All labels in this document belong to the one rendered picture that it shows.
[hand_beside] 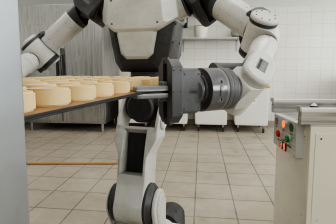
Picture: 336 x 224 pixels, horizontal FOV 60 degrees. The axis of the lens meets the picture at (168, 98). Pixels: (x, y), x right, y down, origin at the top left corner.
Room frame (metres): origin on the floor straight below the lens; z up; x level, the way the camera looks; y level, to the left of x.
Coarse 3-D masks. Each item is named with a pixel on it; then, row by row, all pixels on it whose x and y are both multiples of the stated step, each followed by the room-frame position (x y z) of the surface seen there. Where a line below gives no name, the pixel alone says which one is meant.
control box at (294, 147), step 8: (280, 120) 1.24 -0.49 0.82; (288, 120) 1.16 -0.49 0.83; (296, 120) 1.13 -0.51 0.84; (280, 128) 1.24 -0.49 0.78; (288, 128) 1.15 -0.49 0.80; (296, 128) 1.09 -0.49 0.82; (280, 136) 1.23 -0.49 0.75; (288, 136) 1.14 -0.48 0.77; (296, 136) 1.08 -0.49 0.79; (288, 144) 1.15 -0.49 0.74; (296, 144) 1.08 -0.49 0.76; (288, 152) 1.14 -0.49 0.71; (296, 152) 1.08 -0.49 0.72
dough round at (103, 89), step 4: (96, 84) 0.43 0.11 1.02; (100, 84) 0.43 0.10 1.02; (104, 84) 0.44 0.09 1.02; (108, 84) 0.44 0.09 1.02; (112, 84) 0.45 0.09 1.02; (96, 88) 0.43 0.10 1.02; (100, 88) 0.43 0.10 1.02; (104, 88) 0.43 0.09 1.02; (108, 88) 0.44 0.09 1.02; (112, 88) 0.45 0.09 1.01; (96, 92) 0.43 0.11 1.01; (100, 92) 0.43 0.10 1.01; (104, 92) 0.43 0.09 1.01; (108, 92) 0.44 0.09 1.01; (112, 92) 0.45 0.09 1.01; (96, 96) 0.43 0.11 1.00; (100, 96) 0.43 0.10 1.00; (104, 96) 0.44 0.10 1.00
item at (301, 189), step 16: (288, 112) 1.33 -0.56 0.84; (304, 128) 1.08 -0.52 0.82; (320, 128) 1.04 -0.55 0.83; (304, 144) 1.07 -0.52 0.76; (320, 144) 1.03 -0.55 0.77; (288, 160) 1.21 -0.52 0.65; (304, 160) 1.07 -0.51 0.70; (320, 160) 1.03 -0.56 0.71; (288, 176) 1.20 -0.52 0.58; (304, 176) 1.06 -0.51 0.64; (320, 176) 1.03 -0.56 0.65; (288, 192) 1.20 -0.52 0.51; (304, 192) 1.05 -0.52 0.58; (320, 192) 1.03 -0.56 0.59; (288, 208) 1.19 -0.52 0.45; (304, 208) 1.05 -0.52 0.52; (320, 208) 1.03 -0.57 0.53
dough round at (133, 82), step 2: (118, 80) 0.55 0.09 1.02; (120, 80) 0.54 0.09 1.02; (122, 80) 0.54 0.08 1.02; (124, 80) 0.54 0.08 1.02; (126, 80) 0.54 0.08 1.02; (128, 80) 0.54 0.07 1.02; (130, 80) 0.54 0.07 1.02; (132, 80) 0.54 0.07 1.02; (134, 80) 0.54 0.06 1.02; (136, 80) 0.55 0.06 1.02; (138, 80) 0.55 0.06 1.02; (140, 80) 0.56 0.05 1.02; (130, 82) 0.54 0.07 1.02; (132, 82) 0.54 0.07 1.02; (134, 82) 0.54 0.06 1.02; (136, 82) 0.54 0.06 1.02; (138, 82) 0.55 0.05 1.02; (140, 82) 0.55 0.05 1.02; (130, 84) 0.54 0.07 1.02; (132, 84) 0.54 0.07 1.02; (134, 84) 0.54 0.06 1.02; (136, 84) 0.54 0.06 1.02; (138, 84) 0.55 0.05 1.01; (140, 84) 0.55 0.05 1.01; (130, 86) 0.54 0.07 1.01; (132, 86) 0.54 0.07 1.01; (130, 88) 0.54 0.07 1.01; (130, 90) 0.54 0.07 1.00
